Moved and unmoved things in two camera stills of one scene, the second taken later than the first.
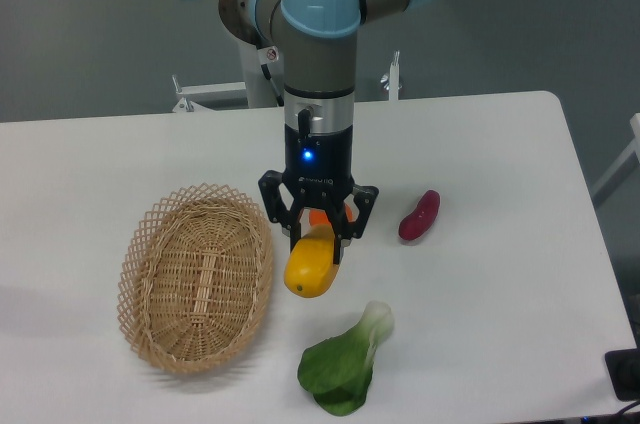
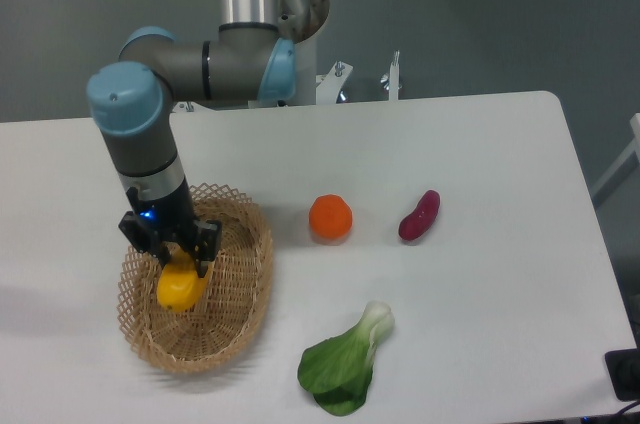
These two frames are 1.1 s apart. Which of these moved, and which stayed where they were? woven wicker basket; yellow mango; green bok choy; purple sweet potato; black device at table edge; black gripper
Moved: yellow mango; black gripper
Stayed: purple sweet potato; black device at table edge; green bok choy; woven wicker basket
